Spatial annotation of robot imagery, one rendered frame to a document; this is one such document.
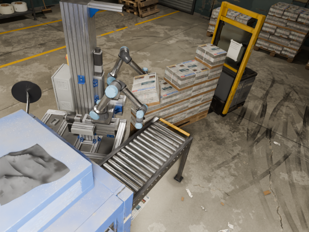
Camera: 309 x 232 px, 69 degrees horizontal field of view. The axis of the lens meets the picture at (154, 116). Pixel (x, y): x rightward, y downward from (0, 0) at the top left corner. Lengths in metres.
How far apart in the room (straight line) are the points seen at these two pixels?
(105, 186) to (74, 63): 1.66
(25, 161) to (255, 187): 3.05
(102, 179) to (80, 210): 0.19
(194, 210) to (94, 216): 2.02
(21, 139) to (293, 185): 3.53
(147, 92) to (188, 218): 1.59
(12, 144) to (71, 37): 1.48
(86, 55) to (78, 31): 0.25
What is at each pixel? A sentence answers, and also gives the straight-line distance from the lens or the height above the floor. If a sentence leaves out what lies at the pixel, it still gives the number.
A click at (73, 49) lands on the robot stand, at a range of 2.60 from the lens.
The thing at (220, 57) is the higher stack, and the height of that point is 1.22.
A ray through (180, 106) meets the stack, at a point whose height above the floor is 0.54.
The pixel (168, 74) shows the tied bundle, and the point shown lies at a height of 0.96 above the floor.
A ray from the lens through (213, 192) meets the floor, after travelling 3.30.
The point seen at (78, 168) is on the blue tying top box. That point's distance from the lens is 1.13.
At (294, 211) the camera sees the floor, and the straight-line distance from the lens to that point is 3.68.
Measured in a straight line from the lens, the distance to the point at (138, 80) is 2.78.
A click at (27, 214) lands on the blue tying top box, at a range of 1.07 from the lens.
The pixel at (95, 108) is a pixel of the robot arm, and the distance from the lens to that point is 2.52.
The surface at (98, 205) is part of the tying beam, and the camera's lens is 1.25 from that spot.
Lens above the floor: 2.64
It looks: 40 degrees down
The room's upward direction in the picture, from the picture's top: 8 degrees clockwise
